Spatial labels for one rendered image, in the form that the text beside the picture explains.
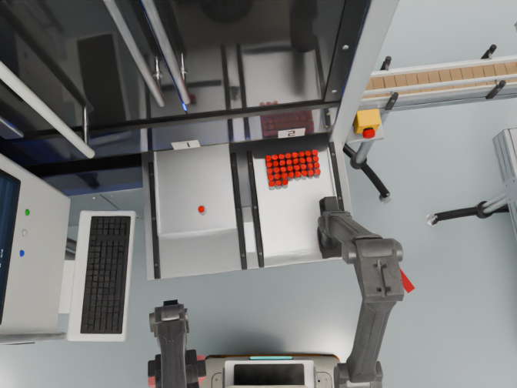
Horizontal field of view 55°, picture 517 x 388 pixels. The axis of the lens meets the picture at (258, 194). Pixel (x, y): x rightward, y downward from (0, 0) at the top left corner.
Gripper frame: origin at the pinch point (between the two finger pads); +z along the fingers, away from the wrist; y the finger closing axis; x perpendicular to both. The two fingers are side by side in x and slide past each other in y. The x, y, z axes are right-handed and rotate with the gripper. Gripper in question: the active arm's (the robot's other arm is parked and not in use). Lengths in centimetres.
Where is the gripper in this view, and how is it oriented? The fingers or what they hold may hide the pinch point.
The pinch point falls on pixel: (328, 250)
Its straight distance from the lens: 162.5
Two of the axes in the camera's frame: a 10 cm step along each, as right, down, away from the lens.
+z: 0.7, 4.3, 9.0
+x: -9.9, 1.2, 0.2
